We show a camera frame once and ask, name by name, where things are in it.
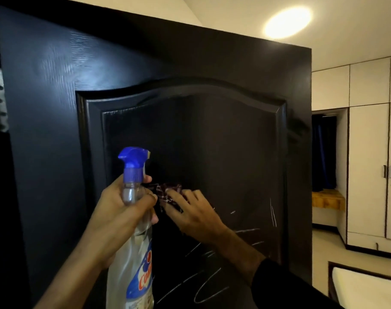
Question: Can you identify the person's right hand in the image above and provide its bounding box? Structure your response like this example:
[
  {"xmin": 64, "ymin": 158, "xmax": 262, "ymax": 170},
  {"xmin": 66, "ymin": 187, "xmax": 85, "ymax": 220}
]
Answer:
[{"xmin": 159, "ymin": 187, "xmax": 229, "ymax": 245}]

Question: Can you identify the person's left hand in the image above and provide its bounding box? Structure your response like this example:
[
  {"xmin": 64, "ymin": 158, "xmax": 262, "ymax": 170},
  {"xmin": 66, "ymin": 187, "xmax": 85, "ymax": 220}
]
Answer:
[{"xmin": 85, "ymin": 173, "xmax": 159, "ymax": 269}]

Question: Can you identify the dark patterned cleaning cloth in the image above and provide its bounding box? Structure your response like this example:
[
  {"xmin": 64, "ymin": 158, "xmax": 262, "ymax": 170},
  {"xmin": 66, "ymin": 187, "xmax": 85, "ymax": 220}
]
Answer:
[{"xmin": 147, "ymin": 183, "xmax": 184, "ymax": 213}]

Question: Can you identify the clear spray bottle blue nozzle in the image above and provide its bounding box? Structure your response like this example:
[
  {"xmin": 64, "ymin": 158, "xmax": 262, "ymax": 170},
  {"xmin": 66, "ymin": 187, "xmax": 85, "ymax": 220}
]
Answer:
[{"xmin": 106, "ymin": 147, "xmax": 156, "ymax": 309}]

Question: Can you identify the person's left forearm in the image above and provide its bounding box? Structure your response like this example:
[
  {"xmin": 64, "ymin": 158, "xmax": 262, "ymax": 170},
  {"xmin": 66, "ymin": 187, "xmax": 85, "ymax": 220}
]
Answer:
[{"xmin": 34, "ymin": 241, "xmax": 120, "ymax": 309}]

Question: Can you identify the person's right forearm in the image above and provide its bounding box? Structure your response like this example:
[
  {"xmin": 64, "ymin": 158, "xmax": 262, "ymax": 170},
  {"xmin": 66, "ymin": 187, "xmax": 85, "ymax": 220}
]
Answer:
[{"xmin": 212, "ymin": 223, "xmax": 344, "ymax": 309}]

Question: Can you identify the dark wooden panel door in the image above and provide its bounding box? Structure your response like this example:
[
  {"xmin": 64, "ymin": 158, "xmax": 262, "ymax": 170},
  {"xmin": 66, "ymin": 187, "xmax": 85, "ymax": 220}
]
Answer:
[{"xmin": 0, "ymin": 3, "xmax": 313, "ymax": 309}]

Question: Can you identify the yellow wooden window seat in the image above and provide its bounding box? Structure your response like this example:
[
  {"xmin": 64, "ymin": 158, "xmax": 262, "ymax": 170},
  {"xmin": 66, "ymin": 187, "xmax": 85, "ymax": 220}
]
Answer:
[{"xmin": 312, "ymin": 189, "xmax": 346, "ymax": 210}]

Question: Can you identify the blue curtain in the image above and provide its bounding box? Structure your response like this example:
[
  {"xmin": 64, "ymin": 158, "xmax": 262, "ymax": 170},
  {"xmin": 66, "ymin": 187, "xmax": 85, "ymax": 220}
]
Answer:
[{"xmin": 312, "ymin": 115, "xmax": 337, "ymax": 191}]

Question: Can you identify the white wardrobe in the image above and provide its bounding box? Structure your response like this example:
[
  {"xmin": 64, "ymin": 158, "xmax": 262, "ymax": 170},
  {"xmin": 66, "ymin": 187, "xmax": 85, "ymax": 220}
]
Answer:
[{"xmin": 312, "ymin": 56, "xmax": 391, "ymax": 255}]

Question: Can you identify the white mattress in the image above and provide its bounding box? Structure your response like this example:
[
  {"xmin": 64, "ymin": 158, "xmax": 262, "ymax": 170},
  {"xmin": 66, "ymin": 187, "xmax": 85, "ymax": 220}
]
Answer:
[{"xmin": 331, "ymin": 267, "xmax": 391, "ymax": 309}]

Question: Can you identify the round ceiling light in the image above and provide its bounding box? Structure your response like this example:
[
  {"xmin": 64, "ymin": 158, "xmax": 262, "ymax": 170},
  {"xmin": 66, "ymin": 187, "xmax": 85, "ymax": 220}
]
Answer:
[{"xmin": 264, "ymin": 6, "xmax": 313, "ymax": 39}]

